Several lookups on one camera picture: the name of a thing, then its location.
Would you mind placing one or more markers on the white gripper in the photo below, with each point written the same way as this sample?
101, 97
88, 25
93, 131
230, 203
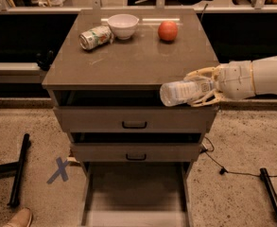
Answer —
236, 79

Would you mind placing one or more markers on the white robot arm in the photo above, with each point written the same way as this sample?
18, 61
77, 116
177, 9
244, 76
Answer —
264, 77

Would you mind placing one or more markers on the grey drawer cabinet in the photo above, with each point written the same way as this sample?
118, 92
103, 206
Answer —
130, 72

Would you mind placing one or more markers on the top grey drawer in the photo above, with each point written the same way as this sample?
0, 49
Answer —
85, 117

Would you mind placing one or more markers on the grey drawer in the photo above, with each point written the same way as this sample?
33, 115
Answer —
136, 147
85, 117
136, 195

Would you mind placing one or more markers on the middle grey drawer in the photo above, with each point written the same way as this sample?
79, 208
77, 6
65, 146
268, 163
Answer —
136, 147

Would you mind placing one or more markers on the bottom grey drawer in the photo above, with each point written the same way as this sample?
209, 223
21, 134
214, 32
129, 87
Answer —
136, 195

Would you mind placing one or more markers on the orange fruit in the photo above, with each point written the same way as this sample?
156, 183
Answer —
168, 31

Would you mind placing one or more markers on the black stand right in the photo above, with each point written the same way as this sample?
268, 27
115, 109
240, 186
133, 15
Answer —
264, 176

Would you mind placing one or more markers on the black stand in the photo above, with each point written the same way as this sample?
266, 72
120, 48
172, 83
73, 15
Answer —
264, 176
15, 169

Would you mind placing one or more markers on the white bowl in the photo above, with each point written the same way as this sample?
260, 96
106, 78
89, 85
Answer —
123, 26

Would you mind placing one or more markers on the green white soda can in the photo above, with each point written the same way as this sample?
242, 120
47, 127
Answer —
95, 37

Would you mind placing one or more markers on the blue tape cross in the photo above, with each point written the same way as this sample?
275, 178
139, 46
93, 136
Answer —
61, 171

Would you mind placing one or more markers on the black stand left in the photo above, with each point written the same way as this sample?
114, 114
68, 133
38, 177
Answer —
15, 169

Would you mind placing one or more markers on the beige shoe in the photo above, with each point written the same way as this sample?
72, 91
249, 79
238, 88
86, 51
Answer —
22, 218

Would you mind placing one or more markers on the black clamp on rail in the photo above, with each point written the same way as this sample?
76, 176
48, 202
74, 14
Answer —
44, 61

